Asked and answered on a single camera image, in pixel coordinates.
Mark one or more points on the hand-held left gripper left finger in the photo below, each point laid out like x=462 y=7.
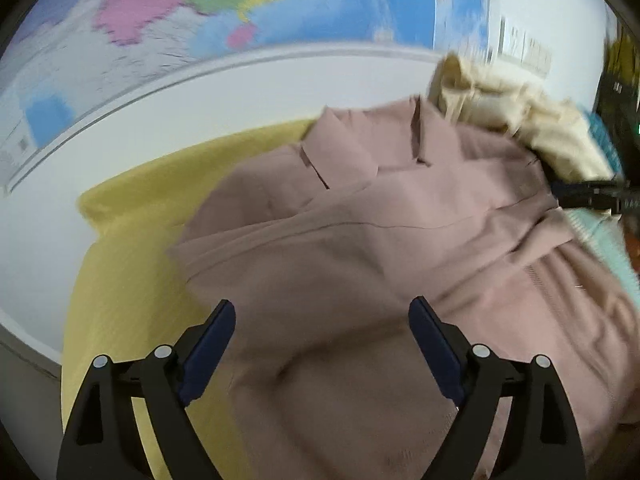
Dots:
x=207 y=355

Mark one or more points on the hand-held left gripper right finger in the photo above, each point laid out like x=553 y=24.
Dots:
x=435 y=350

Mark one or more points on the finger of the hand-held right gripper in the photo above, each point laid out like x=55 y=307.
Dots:
x=580 y=195

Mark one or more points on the pink jacket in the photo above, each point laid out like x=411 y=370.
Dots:
x=400 y=240

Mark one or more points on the mint green checked cloth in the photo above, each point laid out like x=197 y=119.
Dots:
x=607 y=245

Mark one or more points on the blue plastic basket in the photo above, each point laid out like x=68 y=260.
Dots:
x=602 y=135

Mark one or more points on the cream jacket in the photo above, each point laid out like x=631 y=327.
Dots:
x=545 y=125

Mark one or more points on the yellow beige patterned quilt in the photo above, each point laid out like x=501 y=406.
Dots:
x=120 y=320

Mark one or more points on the black handbag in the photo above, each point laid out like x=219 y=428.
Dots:
x=620 y=102

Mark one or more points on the yellow hanging garment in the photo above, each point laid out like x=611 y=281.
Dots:
x=622 y=52

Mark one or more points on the colourful wall map poster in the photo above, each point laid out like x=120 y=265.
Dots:
x=200 y=20

